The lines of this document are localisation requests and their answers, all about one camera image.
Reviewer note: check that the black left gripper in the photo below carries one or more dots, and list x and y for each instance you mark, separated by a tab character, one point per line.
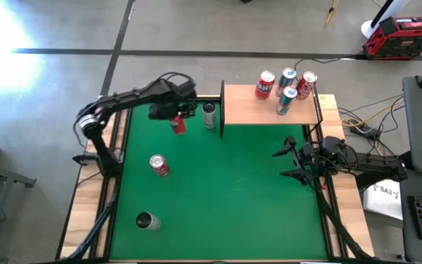
170	110

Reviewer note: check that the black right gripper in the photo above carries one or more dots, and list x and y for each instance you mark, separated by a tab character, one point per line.
311	161

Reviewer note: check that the red Fanta can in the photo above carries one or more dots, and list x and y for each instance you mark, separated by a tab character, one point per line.
178	127
265	85

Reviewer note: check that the white slim can black top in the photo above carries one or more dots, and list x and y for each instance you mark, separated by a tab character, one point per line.
148	221
209	115

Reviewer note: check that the red Coca-Cola can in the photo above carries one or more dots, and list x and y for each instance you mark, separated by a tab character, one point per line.
159	165
307	84

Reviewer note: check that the Red Bull Sugarfree can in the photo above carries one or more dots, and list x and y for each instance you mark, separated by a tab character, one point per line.
287	100

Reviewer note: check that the blue Red Bull can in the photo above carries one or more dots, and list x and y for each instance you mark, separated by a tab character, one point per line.
288	76

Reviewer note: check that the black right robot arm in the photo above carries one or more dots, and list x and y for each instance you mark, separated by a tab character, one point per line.
372	165

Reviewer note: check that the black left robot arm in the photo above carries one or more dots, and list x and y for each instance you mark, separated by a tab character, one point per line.
130	98

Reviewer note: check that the raised wooden shelf platform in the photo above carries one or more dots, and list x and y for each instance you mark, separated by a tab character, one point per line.
222	110

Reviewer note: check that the wooden shelf board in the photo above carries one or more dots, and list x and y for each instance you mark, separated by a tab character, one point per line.
244	110

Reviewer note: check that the black power strip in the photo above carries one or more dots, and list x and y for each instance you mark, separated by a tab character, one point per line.
361	128

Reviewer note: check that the green table mat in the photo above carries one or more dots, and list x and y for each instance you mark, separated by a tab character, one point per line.
196	205

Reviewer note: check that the white SA3 label sheet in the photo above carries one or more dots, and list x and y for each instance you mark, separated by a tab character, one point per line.
383	199

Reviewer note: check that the yellow tripod leg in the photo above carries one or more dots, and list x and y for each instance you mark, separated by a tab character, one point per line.
330	14

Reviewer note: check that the white floor stand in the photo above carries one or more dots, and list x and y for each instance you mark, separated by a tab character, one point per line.
369	29

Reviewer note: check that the red toolbox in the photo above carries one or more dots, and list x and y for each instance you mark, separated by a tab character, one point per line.
401	40

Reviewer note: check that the black aluminium table frame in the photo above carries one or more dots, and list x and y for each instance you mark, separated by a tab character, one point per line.
123	220

